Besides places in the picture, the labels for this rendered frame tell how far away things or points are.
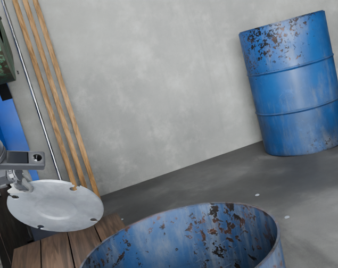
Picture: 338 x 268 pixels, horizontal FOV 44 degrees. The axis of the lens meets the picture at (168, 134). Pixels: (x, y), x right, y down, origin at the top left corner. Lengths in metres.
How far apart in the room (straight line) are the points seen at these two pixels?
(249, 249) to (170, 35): 2.35
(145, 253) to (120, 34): 2.23
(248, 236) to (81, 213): 0.56
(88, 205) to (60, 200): 0.08
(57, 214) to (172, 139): 1.93
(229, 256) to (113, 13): 2.32
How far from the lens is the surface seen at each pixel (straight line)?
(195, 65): 3.25
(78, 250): 1.39
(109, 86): 3.08
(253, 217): 1.00
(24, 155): 1.15
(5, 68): 1.72
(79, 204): 1.32
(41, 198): 1.32
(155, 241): 1.10
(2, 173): 1.16
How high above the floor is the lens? 0.85
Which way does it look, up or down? 10 degrees down
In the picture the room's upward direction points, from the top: 15 degrees counter-clockwise
